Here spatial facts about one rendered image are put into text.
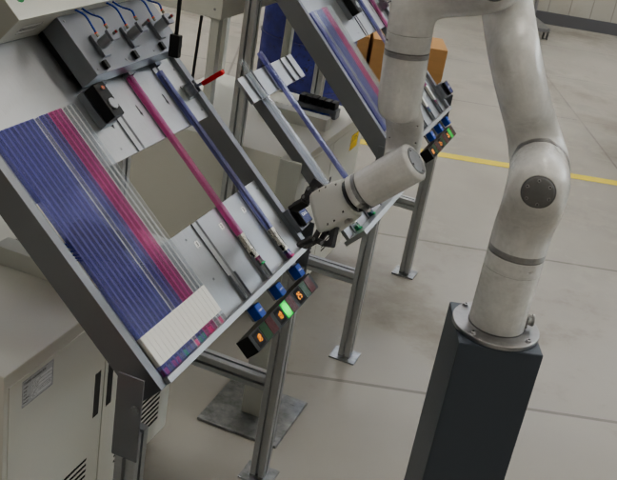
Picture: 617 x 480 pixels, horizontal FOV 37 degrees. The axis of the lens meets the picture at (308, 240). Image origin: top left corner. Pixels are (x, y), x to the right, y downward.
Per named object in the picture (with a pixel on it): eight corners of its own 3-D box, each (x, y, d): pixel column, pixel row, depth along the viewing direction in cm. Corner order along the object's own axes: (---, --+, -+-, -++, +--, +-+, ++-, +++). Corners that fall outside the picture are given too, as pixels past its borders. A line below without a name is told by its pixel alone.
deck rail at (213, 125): (290, 257, 220) (310, 245, 217) (288, 260, 219) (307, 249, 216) (115, 7, 214) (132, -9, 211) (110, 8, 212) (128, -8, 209)
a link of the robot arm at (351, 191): (381, 212, 197) (370, 218, 198) (371, 177, 201) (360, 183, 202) (359, 203, 190) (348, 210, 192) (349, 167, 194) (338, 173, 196)
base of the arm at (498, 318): (529, 311, 209) (551, 239, 201) (547, 357, 192) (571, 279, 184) (447, 299, 208) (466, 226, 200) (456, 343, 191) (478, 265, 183)
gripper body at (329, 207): (373, 218, 197) (332, 240, 203) (362, 177, 202) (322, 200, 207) (353, 210, 192) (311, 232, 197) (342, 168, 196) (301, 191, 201)
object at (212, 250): (292, 251, 217) (303, 245, 216) (149, 387, 160) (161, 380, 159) (247, 185, 216) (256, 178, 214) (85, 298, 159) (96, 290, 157)
